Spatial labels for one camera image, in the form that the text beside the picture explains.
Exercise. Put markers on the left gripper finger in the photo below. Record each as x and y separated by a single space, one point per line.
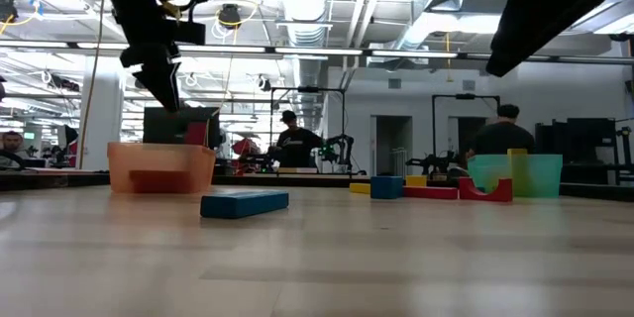
163 84

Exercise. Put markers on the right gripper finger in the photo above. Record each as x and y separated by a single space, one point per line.
545 5

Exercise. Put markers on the red wooden block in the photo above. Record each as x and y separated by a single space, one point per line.
468 190
158 181
196 134
431 193

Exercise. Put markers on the yellow wooden block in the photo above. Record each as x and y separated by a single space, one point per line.
517 168
359 188
416 180

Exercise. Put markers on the black background robot arm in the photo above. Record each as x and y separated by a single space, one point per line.
342 151
431 161
257 161
12 158

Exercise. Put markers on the black monitor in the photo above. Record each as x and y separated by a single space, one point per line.
163 129

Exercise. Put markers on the orange plastic bin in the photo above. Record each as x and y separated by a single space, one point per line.
163 156

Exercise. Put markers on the white column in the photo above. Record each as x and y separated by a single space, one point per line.
101 124

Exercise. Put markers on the black ceiling dome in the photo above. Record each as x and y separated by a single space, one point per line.
229 16

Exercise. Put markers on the red background object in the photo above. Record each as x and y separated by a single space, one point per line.
245 147

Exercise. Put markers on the long ceiling light bar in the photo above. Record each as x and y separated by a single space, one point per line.
297 51

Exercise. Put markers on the person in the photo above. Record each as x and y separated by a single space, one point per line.
297 146
500 138
12 143

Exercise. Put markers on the black shelving rack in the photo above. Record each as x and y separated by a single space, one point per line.
584 143

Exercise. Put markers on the teal plastic bin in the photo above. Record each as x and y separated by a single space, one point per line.
542 176

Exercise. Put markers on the black gantry frame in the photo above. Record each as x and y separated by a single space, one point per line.
307 89
465 95

